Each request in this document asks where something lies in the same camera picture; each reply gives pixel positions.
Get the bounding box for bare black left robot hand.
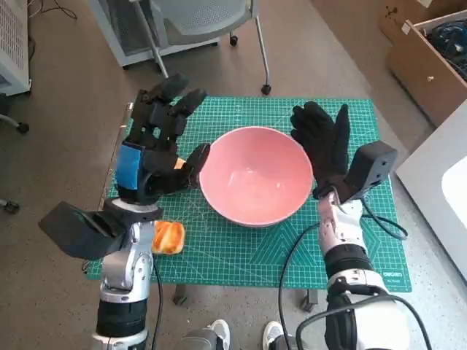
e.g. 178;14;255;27
115;72;212;205

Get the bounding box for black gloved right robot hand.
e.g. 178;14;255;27
290;101;353;200

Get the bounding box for square toy bread loaf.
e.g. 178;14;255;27
151;220;185;255

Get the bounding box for pink bowl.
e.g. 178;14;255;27
198;126;314;229

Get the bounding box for white side table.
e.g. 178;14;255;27
395;105;467;285

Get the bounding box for green cutting mat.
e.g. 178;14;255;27
85;95;413;293

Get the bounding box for white rounded panel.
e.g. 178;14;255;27
441;156;467;219

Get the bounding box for black office chair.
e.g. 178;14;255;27
0;95;30;214

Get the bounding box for grey mesh metal cabinet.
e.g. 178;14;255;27
87;0;220;70

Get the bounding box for brown cardboard box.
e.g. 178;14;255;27
377;0;467;41

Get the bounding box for grey mesh office chair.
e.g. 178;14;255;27
131;0;274;95

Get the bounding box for white perforated cabinet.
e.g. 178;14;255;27
0;0;32;96

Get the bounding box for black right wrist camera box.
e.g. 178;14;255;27
342;141;399;201

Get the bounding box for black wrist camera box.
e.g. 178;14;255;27
342;141;399;201
38;202;127;260

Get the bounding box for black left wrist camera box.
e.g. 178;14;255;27
38;202;127;260

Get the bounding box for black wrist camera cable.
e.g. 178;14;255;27
359;195;409;241

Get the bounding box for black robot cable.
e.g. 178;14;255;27
295;297;433;350
151;251;165;350
277;222;322;350

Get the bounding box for tangled cables in crate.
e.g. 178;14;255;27
425;21;467;83

